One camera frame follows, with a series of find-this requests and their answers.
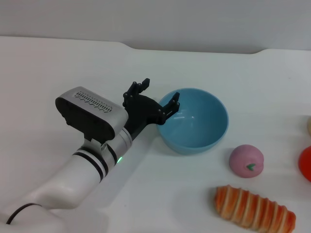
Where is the red round toy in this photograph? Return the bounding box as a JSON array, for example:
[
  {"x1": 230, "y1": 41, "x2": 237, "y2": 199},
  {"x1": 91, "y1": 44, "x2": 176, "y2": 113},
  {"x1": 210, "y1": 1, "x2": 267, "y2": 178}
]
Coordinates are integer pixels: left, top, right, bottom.
[{"x1": 298, "y1": 145, "x2": 311, "y2": 183}]

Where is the blue bowl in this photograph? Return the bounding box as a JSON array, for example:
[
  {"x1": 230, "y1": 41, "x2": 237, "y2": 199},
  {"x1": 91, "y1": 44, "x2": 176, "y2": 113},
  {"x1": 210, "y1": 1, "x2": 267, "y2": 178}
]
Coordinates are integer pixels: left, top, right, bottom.
[{"x1": 156, "y1": 87, "x2": 229, "y2": 155}]

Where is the pink toy peach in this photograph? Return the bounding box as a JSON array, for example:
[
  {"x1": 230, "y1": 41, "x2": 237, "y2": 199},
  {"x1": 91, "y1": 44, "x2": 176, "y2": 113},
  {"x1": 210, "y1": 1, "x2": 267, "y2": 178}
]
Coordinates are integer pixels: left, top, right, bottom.
[{"x1": 229, "y1": 144, "x2": 265, "y2": 179}]

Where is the orange striped toy bread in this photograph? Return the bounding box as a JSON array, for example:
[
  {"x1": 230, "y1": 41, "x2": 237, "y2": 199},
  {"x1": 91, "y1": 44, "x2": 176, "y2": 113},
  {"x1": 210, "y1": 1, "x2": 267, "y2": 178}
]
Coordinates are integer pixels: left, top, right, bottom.
[{"x1": 213, "y1": 184, "x2": 297, "y2": 231}]

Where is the black cable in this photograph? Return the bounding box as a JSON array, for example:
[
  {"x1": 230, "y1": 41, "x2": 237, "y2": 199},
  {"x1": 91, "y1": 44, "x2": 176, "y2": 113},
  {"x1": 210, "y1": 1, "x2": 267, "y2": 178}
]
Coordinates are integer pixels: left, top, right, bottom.
[{"x1": 6, "y1": 203, "x2": 43, "y2": 225}]

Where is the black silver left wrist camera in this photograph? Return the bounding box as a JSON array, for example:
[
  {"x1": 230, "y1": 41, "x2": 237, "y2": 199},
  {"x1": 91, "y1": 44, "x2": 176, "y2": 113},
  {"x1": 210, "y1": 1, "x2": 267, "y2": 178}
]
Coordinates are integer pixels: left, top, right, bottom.
[{"x1": 55, "y1": 86, "x2": 129, "y2": 142}]

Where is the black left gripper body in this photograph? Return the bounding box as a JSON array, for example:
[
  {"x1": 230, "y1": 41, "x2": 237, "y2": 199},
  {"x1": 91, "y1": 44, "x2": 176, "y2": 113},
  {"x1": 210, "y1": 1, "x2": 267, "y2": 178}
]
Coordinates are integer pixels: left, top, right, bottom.
[{"x1": 122, "y1": 91, "x2": 163, "y2": 141}]

